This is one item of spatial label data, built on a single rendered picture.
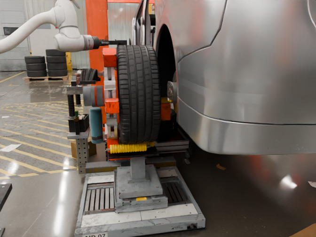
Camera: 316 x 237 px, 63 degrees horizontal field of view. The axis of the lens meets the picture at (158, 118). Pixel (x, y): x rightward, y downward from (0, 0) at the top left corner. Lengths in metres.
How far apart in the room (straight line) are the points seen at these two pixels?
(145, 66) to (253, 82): 0.77
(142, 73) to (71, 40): 0.43
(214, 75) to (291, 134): 0.35
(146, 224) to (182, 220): 0.23
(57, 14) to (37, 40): 11.16
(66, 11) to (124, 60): 0.41
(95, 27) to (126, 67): 0.78
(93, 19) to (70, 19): 0.64
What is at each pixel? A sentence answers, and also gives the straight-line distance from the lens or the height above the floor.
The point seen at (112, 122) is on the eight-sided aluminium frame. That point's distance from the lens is 1.56.
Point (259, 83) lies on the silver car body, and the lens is 0.92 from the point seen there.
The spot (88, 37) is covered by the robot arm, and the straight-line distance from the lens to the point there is 1.63.
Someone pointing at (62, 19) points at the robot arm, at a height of 1.31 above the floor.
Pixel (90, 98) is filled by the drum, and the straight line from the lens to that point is 1.74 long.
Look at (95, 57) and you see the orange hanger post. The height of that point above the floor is 1.09.
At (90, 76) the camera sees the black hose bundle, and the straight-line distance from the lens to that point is 1.58.
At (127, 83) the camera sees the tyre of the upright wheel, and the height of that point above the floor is 0.97.
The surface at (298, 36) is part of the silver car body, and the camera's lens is 0.92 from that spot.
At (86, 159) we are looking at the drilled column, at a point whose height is 0.15.
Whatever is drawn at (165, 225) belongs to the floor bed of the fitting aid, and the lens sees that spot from 1.80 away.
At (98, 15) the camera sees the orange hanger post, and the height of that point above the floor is 1.41.
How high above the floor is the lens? 1.17
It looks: 15 degrees down
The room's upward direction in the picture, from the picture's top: straight up
